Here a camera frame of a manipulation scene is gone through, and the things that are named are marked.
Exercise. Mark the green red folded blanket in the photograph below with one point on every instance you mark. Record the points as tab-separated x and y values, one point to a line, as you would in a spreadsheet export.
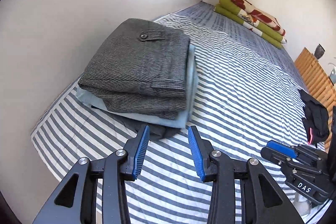
249	16

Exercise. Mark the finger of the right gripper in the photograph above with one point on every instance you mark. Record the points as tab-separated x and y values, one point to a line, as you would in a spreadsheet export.
278	153

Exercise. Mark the black crumpled garment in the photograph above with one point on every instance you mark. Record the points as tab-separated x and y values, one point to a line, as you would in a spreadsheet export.
316	119

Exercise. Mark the potted spider plant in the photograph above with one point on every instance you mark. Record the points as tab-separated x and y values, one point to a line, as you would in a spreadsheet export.
332	75

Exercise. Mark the blue white striped quilt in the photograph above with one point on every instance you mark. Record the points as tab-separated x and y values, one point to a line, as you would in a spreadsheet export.
247	95

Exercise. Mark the black folded garment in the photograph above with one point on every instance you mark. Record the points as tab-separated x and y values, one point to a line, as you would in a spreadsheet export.
157	132

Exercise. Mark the wooden slatted headboard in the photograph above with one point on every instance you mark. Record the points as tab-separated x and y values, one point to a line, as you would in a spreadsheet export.
318	84

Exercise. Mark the grey tweed trousers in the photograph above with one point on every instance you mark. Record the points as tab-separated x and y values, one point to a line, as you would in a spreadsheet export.
140	68

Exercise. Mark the dark ceramic vase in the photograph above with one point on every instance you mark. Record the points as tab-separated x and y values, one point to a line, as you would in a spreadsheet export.
319	52

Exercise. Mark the light blue folded garment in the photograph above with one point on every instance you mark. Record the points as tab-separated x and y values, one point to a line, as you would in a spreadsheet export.
183	115

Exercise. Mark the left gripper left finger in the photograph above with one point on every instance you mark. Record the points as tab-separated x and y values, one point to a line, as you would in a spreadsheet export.
74	199

